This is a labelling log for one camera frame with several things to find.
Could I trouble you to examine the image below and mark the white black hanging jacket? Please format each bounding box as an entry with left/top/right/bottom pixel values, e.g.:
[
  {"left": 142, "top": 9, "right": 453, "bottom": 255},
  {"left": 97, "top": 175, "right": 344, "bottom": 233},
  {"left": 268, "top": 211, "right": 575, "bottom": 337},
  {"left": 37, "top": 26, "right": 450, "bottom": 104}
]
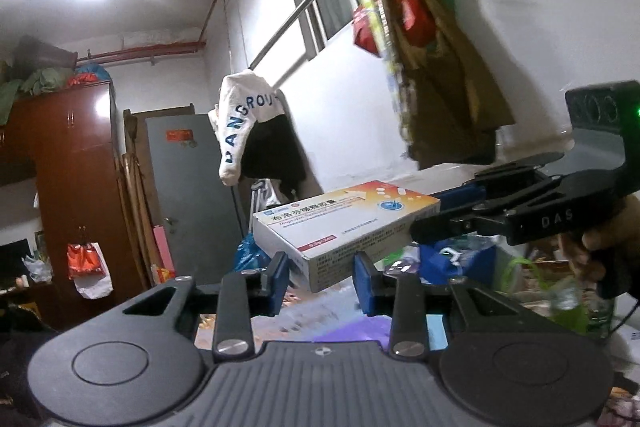
[{"left": 207, "top": 69, "right": 306, "bottom": 193}]

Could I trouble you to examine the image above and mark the dark red wooden wardrobe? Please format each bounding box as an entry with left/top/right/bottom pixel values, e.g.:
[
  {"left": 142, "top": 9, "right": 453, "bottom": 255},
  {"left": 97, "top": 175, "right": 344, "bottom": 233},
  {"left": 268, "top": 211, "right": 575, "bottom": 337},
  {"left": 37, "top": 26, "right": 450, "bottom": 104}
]
[{"left": 1, "top": 81, "right": 150, "bottom": 329}]

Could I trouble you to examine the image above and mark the brown hanging garment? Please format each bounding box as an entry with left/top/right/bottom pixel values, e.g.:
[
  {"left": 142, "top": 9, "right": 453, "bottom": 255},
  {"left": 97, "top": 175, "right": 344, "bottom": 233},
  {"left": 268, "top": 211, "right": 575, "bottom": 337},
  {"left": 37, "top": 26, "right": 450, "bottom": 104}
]
[{"left": 376, "top": 0, "right": 515, "bottom": 169}]

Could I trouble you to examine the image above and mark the blue plastic bag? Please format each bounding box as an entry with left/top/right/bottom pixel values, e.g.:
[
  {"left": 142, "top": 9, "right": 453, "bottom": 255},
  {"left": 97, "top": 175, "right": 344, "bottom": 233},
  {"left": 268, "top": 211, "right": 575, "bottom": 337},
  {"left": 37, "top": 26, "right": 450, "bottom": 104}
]
[{"left": 232, "top": 233, "right": 271, "bottom": 272}]

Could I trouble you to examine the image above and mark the blue shopping bag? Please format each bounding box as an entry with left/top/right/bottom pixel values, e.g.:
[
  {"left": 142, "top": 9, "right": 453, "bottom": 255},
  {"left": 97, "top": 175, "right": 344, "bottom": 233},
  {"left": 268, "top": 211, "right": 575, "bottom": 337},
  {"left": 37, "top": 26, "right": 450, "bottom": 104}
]
[{"left": 419, "top": 234, "right": 497, "bottom": 286}]

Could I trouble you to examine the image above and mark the grey door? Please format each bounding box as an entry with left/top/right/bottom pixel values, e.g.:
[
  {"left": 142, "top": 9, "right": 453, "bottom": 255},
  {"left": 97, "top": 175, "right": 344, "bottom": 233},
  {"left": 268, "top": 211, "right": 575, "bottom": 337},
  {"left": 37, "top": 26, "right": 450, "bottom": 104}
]
[{"left": 146, "top": 114, "right": 246, "bottom": 285}]

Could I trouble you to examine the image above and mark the white orange medicine box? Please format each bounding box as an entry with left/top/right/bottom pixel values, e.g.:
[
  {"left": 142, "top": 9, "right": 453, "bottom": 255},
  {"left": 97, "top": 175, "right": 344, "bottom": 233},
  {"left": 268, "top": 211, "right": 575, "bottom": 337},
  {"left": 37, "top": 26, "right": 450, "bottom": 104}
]
[{"left": 252, "top": 180, "right": 440, "bottom": 293}]

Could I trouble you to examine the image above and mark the purple tissue pack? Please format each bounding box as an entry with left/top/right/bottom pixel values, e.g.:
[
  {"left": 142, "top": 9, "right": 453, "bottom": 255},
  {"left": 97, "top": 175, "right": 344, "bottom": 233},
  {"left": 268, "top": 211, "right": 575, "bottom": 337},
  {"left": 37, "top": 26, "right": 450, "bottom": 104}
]
[{"left": 314, "top": 315, "right": 392, "bottom": 350}]

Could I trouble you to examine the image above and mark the person's right hand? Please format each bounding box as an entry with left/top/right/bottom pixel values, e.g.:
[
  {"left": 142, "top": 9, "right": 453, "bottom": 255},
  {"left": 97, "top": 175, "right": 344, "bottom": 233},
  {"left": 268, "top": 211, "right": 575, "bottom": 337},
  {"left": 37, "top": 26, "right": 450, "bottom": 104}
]
[{"left": 558, "top": 194, "right": 639, "bottom": 299}]

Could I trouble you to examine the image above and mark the green paper bag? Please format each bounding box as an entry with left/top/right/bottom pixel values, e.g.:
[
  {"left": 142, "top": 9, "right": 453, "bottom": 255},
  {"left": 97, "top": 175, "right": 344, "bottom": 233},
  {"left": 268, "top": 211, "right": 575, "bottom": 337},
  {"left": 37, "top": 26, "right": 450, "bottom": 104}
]
[{"left": 499, "top": 257, "right": 588, "bottom": 335}]

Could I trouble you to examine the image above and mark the red white hanging bag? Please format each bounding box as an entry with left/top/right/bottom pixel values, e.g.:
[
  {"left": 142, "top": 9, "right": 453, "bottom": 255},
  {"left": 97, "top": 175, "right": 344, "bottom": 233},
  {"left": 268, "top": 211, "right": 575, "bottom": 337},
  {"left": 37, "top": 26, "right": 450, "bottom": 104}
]
[{"left": 66, "top": 243, "right": 113, "bottom": 300}]

